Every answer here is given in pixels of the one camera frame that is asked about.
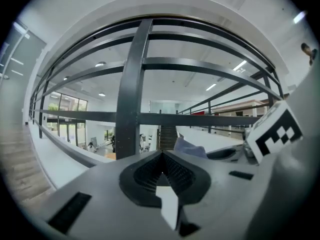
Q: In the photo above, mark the glass entrance doors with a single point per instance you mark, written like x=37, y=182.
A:
x=67, y=114

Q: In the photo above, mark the long light wooden table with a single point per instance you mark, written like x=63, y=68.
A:
x=237, y=106

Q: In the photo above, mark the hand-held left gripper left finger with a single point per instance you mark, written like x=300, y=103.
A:
x=100, y=201

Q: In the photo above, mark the frosted glass panel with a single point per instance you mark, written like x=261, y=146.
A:
x=163, y=111

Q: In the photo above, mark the wooden-topped black metal railing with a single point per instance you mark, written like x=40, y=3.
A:
x=130, y=96

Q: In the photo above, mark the round wooden table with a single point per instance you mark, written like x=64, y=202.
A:
x=111, y=155

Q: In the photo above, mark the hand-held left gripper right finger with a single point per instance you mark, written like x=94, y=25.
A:
x=225, y=196

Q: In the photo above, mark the blue cloth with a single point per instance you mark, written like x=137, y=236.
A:
x=190, y=147

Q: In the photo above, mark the grey glass door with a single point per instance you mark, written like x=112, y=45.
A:
x=25, y=59

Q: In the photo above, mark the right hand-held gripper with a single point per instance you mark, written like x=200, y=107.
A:
x=272, y=134

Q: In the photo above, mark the dark wooden staircase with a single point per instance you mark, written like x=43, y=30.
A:
x=168, y=136

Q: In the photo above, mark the red cabinet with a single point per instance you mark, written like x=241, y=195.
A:
x=197, y=112

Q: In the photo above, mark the round ceiling lamp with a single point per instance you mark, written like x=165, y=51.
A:
x=101, y=94
x=100, y=64
x=66, y=78

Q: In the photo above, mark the ceiling strip light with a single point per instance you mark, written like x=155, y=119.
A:
x=240, y=65
x=299, y=17
x=211, y=87

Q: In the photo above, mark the long black metal railing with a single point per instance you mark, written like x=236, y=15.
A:
x=225, y=101

